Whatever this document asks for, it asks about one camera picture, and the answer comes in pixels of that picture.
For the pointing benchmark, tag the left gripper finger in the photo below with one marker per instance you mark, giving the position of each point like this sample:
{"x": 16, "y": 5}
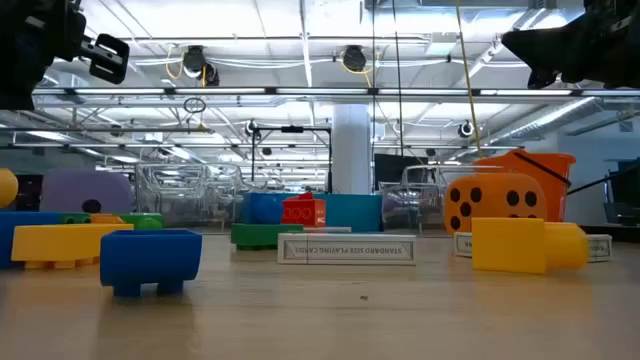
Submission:
{"x": 107, "y": 57}

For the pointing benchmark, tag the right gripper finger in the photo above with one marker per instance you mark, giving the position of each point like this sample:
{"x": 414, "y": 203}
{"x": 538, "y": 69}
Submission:
{"x": 542, "y": 79}
{"x": 535, "y": 45}

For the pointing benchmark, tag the orange foam die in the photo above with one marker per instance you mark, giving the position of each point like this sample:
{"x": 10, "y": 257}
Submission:
{"x": 492, "y": 200}

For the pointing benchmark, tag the purple foam die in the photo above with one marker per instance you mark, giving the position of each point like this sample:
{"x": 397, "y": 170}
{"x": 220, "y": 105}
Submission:
{"x": 85, "y": 187}

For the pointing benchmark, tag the yellow toy block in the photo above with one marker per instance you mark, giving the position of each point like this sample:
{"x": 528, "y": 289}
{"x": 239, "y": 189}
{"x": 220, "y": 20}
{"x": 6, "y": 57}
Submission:
{"x": 6, "y": 187}

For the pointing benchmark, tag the blue toy block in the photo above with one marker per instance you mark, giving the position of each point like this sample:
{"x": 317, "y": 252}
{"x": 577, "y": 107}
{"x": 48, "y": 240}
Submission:
{"x": 260, "y": 207}

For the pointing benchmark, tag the green long brick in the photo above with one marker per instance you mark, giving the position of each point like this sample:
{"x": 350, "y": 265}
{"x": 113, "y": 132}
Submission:
{"x": 260, "y": 236}

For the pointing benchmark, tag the red toy brick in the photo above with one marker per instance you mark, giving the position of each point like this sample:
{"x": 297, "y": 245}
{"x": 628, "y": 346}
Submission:
{"x": 306, "y": 196}

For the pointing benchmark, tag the orange-red toy brick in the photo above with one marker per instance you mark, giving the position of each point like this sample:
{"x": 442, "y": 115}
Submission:
{"x": 302, "y": 212}

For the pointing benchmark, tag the orange pumpkin bucket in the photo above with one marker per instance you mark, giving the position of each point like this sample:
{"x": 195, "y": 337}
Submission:
{"x": 550, "y": 175}

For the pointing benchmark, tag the dark background monitor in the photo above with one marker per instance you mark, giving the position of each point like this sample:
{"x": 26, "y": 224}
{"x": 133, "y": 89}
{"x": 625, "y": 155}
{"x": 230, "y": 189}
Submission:
{"x": 27, "y": 192}

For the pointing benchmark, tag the dark laptop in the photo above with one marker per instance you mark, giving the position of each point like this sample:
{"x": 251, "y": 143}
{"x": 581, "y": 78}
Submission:
{"x": 622, "y": 200}

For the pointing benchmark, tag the orange toy block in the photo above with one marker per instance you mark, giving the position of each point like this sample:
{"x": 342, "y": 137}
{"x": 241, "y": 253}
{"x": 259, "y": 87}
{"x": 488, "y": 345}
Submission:
{"x": 105, "y": 218}

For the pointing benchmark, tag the green toy block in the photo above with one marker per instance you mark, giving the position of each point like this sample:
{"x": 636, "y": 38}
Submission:
{"x": 145, "y": 220}

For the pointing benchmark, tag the yellow peg block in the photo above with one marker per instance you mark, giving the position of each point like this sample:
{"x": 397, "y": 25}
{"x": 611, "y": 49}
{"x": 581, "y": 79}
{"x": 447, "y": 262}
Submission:
{"x": 515, "y": 245}

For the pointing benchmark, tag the black monitor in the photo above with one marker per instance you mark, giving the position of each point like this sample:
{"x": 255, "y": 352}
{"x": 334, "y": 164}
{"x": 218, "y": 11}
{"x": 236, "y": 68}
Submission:
{"x": 395, "y": 170}

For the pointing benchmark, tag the plastic coated card box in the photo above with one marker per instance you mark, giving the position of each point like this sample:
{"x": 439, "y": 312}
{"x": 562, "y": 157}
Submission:
{"x": 600, "y": 247}

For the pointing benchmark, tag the yellow-orange flat brick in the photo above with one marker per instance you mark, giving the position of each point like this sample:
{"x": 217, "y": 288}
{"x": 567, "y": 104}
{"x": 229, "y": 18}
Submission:
{"x": 65, "y": 242}

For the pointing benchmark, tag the white building column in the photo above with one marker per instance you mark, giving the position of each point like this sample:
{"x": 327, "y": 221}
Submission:
{"x": 351, "y": 150}

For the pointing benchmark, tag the dark blue small brick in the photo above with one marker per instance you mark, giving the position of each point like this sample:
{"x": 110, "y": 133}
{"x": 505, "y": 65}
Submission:
{"x": 150, "y": 260}

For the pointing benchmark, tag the teal plastic bin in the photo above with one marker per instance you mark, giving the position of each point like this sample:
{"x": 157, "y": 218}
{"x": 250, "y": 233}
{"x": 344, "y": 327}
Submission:
{"x": 352, "y": 212}

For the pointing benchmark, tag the black table frame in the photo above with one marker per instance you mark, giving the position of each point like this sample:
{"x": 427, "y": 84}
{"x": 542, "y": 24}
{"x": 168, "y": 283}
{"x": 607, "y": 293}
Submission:
{"x": 610, "y": 229}

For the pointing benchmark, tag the black stand frame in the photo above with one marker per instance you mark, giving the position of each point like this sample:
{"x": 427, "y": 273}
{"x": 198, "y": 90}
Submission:
{"x": 292, "y": 129}

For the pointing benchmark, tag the long ceiling light rail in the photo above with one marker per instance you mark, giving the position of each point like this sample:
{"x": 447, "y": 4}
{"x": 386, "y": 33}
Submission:
{"x": 320, "y": 91}

